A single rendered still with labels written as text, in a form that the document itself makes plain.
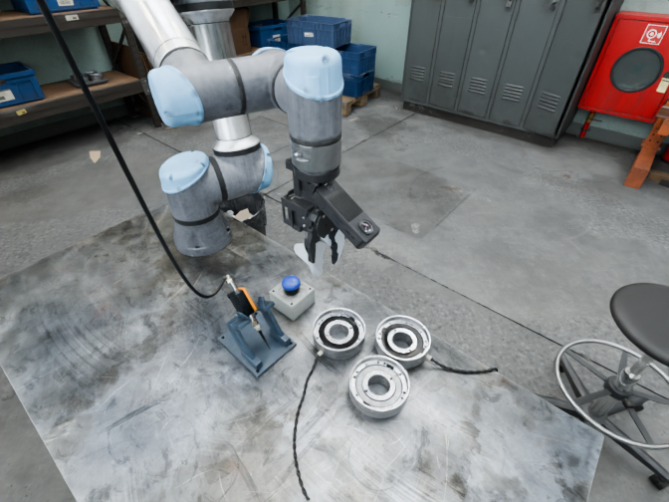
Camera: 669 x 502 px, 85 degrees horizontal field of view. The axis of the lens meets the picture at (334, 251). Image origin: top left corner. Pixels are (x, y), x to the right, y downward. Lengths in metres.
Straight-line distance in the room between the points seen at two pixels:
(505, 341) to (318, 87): 1.62
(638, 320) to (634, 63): 2.86
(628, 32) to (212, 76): 3.60
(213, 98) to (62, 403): 0.59
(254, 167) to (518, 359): 1.43
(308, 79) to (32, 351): 0.75
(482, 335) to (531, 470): 1.23
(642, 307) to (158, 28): 1.34
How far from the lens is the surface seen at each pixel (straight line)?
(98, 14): 3.91
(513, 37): 3.79
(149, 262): 1.04
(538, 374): 1.88
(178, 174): 0.90
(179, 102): 0.54
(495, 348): 1.88
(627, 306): 1.36
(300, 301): 0.78
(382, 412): 0.66
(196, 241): 1.00
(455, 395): 0.74
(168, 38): 0.63
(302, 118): 0.51
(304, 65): 0.49
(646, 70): 3.94
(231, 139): 0.93
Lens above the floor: 1.42
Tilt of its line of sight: 40 degrees down
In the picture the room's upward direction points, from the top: straight up
